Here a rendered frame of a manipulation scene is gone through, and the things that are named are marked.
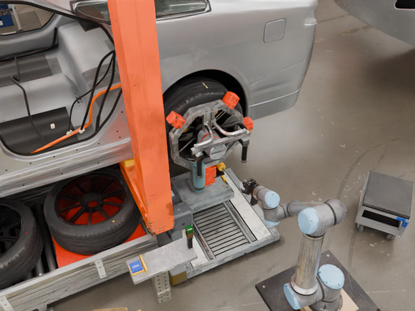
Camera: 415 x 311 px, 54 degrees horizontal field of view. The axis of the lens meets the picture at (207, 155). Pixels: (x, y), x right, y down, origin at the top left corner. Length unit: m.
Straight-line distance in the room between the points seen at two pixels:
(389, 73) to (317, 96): 1.12
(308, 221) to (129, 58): 1.10
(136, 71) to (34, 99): 1.63
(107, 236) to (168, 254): 0.45
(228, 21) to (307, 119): 2.15
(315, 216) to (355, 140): 2.50
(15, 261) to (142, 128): 1.30
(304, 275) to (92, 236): 1.38
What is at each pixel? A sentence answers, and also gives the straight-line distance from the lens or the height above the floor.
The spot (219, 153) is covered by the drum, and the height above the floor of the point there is 0.83.
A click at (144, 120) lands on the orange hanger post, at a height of 1.46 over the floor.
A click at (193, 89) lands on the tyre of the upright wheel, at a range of 2.78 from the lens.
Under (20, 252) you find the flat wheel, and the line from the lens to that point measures 2.93.
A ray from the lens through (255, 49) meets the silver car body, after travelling 2.87.
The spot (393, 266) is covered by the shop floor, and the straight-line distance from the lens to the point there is 3.50.
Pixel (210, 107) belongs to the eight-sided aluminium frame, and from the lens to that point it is 2.72.
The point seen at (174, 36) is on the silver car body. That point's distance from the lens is 2.54.
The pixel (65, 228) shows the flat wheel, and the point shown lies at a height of 0.50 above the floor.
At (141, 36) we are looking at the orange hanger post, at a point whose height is 1.90.
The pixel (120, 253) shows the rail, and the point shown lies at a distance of 2.90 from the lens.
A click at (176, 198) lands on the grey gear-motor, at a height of 0.42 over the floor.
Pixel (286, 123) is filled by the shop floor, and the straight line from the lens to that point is 4.47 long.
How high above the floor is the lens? 2.72
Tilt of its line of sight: 43 degrees down
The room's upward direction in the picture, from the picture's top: straight up
